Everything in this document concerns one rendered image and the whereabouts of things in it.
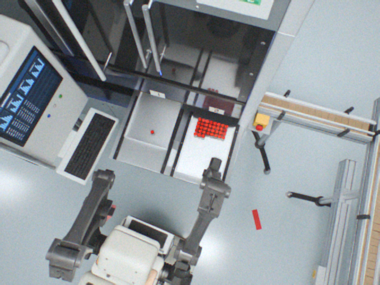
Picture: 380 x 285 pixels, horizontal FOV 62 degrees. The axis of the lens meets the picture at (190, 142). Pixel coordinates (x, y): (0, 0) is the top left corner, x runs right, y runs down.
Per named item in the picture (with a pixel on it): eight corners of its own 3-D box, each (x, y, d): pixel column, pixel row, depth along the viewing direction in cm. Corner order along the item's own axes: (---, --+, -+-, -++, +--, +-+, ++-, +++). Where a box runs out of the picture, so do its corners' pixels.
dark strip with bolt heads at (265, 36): (231, 114, 175) (261, 26, 98) (239, 116, 175) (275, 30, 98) (230, 116, 175) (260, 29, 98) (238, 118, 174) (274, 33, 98)
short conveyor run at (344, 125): (249, 116, 192) (254, 106, 176) (255, 93, 195) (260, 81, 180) (363, 147, 186) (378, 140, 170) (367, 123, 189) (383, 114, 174)
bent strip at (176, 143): (174, 142, 184) (173, 139, 178) (179, 143, 184) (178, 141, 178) (167, 165, 180) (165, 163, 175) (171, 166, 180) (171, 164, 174)
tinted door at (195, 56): (162, 78, 158) (145, -6, 101) (246, 100, 155) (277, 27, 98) (162, 78, 158) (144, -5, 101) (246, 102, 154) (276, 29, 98)
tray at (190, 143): (191, 117, 188) (191, 115, 184) (234, 129, 186) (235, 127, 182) (175, 172, 179) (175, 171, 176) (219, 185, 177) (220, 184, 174)
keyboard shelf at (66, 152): (80, 103, 202) (79, 102, 199) (120, 119, 198) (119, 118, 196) (44, 167, 191) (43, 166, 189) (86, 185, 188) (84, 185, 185)
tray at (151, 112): (143, 86, 193) (143, 83, 190) (184, 97, 191) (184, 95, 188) (125, 137, 185) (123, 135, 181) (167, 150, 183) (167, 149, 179)
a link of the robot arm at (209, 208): (195, 202, 104) (225, 212, 103) (205, 172, 114) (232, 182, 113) (171, 261, 134) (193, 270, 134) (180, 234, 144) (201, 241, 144)
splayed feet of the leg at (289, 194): (286, 189, 264) (291, 186, 250) (346, 206, 259) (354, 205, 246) (284, 198, 262) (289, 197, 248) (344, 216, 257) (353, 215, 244)
